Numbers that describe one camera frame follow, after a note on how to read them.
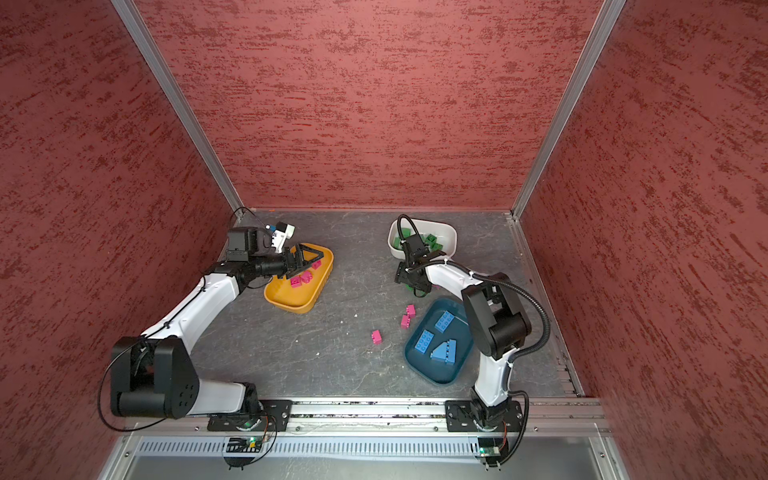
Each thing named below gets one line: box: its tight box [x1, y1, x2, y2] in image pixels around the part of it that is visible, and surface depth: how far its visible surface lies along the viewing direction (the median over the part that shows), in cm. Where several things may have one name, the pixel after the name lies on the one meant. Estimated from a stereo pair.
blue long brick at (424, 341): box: [414, 329, 435, 354], surface depth 87 cm
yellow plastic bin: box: [264, 242, 334, 315], surface depth 98 cm
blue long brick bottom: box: [445, 338, 457, 365], surface depth 84 cm
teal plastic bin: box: [404, 298, 474, 386], surface depth 87 cm
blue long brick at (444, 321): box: [434, 310, 455, 333], surface depth 91 cm
